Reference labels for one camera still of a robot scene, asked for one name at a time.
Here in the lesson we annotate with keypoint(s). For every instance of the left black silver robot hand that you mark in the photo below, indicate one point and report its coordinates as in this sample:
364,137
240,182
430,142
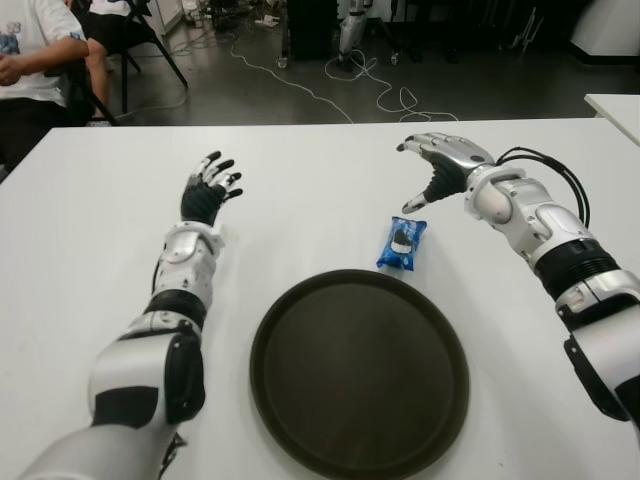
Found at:
201,202

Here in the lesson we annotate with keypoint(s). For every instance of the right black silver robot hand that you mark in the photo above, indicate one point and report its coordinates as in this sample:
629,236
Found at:
450,175

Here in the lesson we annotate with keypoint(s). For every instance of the blue Oreo cookie packet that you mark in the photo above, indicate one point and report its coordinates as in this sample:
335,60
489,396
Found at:
402,242

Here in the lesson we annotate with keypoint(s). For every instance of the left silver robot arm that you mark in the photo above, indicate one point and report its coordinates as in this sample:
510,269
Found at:
185,260

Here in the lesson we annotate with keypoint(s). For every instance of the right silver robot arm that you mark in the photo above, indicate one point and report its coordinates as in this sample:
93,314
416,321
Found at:
520,210

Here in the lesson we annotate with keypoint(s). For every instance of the black wheeled stand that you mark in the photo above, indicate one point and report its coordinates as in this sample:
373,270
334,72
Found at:
394,59

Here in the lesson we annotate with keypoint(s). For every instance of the black folding chair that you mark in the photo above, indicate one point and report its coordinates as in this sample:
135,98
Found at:
135,35
80,100

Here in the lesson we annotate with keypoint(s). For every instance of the metal folding rods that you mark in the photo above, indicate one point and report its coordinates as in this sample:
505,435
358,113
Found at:
530,30

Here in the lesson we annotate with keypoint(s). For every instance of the seated person in black shorts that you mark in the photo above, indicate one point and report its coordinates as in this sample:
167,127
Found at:
99,70

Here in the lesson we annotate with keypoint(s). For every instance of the silver humanoid robot legs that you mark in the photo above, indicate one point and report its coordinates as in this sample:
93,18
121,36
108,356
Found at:
350,30

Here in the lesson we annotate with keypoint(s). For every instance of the white neighbouring table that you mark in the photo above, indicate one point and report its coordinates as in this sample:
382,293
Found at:
617,115

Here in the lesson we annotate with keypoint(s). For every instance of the white cabinet panel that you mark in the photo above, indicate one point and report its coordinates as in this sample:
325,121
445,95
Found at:
167,15

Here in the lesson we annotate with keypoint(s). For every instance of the white power strip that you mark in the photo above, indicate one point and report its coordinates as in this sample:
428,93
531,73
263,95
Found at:
267,21

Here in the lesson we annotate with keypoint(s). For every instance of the black cabinet on casters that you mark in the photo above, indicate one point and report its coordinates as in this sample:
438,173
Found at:
315,30

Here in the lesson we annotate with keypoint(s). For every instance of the white curved pillar base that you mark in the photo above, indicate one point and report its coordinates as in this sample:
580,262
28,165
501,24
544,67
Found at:
607,25

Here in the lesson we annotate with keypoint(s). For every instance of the round dark brown tray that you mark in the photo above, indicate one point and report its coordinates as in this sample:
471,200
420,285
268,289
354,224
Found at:
360,380

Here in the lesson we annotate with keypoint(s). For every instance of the seated person in white shirt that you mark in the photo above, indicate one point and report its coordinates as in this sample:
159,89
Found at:
30,50

